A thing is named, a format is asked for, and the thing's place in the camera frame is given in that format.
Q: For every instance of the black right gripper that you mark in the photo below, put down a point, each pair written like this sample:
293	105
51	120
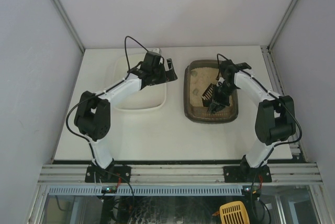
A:
218	100

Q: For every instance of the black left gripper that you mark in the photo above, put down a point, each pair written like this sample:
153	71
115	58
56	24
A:
164	71

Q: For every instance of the black litter scoop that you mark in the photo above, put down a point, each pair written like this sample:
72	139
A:
207	95

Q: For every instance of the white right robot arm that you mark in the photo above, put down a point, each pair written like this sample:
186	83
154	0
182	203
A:
275	119

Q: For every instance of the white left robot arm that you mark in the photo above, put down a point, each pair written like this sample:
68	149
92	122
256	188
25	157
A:
90	118

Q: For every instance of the brown litter box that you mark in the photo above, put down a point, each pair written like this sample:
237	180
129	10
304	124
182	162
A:
199	81

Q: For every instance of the white plastic tub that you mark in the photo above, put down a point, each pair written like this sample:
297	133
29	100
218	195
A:
150	98

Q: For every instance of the yellow slotted scoop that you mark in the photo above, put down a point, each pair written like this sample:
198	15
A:
234	212

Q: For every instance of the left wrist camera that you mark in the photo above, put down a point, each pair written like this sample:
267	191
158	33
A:
156	50

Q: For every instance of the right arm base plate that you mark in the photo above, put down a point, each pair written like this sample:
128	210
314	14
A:
235	174

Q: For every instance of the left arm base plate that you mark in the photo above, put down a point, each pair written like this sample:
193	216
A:
113	174

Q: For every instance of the aluminium frame rail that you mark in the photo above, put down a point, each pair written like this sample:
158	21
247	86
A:
210	174

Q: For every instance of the grey slotted cable duct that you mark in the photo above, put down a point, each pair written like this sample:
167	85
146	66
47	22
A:
173	190

